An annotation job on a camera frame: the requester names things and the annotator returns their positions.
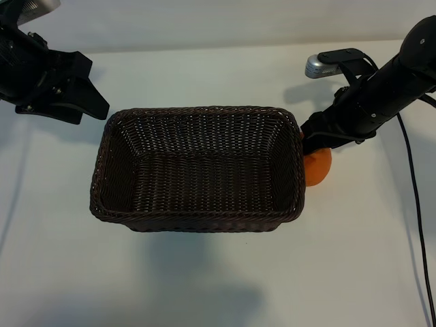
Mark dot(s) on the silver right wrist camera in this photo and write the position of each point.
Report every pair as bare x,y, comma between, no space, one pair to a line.
316,69

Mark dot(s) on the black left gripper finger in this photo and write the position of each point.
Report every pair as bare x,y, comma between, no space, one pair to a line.
47,115
93,100

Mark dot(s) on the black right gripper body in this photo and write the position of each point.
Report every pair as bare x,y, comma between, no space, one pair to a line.
354,112

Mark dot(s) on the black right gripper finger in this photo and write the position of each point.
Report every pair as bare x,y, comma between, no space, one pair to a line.
325,149
310,144

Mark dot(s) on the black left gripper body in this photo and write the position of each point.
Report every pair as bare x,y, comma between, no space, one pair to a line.
27,68

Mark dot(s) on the dark brown wicker basket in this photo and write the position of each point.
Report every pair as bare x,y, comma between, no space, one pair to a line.
204,177

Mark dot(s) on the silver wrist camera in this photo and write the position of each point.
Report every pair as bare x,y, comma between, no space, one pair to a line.
37,8
316,69

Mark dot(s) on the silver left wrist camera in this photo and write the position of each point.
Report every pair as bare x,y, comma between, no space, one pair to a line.
37,8

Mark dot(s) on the orange fruit with knob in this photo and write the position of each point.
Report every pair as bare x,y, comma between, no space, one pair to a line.
320,170

